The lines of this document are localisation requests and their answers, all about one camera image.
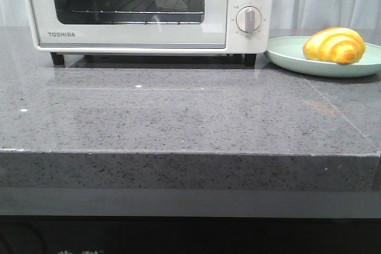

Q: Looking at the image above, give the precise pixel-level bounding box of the oven glass door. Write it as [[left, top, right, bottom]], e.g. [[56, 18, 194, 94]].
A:
[[28, 0, 228, 51]]

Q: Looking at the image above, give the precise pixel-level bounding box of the yellow croissant bread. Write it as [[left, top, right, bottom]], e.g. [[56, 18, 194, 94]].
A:
[[302, 27, 366, 64]]

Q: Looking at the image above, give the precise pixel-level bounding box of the white Toshiba toaster oven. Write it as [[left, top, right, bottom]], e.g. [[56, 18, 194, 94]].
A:
[[26, 0, 273, 66]]

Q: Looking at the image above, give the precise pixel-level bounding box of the lower timer knob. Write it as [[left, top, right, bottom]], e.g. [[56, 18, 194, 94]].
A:
[[236, 7, 262, 33]]

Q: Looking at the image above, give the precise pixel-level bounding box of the light green plate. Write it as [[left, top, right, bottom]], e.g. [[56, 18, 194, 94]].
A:
[[265, 36, 380, 78]]

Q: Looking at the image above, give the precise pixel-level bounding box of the metal wire oven rack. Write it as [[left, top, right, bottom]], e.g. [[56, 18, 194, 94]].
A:
[[63, 0, 205, 24]]

